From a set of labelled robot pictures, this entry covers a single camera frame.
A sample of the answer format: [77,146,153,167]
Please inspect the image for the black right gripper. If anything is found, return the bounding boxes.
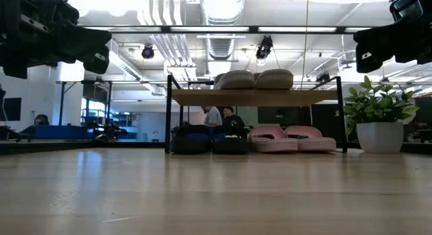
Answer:
[352,11,432,74]

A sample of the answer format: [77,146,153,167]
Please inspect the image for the ceiling ventilation duct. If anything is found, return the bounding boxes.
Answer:
[198,0,247,62]

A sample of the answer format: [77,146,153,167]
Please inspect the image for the dark wall monitor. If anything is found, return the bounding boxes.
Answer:
[0,97,23,122]

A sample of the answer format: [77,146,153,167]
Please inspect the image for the black rubber slide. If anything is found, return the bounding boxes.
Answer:
[169,124,213,155]
[211,125,250,155]

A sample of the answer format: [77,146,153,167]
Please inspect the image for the black standing monitor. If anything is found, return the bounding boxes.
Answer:
[82,82,111,105]

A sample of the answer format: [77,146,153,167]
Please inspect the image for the grey rubber slide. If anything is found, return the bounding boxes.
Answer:
[253,68,294,90]
[213,70,256,90]

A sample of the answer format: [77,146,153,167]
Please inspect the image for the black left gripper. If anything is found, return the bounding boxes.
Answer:
[0,0,113,80]

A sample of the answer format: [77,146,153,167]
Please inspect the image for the person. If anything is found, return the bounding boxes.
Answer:
[201,105,223,128]
[222,105,246,130]

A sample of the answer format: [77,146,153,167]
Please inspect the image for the black ceiling spotlight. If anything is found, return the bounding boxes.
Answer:
[140,43,155,60]
[255,34,274,60]

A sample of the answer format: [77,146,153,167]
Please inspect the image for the pink rubber slide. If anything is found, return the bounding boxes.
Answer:
[284,125,338,153]
[247,126,300,153]

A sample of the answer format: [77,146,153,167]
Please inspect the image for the blue furniture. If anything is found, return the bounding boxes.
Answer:
[20,124,96,140]

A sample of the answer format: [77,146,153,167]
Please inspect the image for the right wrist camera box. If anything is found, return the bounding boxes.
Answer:
[389,0,425,22]

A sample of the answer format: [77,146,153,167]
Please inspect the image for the wooden shelf with black frame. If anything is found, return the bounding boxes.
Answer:
[164,74,348,154]

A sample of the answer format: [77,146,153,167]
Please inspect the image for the green plant in white pot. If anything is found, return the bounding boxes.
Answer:
[335,75,422,154]

